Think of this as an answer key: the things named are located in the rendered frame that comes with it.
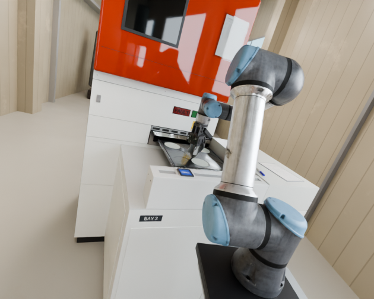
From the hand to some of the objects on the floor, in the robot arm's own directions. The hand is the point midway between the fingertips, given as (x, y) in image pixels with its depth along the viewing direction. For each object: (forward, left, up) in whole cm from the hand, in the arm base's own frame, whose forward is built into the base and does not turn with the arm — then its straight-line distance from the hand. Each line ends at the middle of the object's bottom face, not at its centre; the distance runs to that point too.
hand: (193, 156), depth 119 cm
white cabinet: (0, -12, -92) cm, 92 cm away
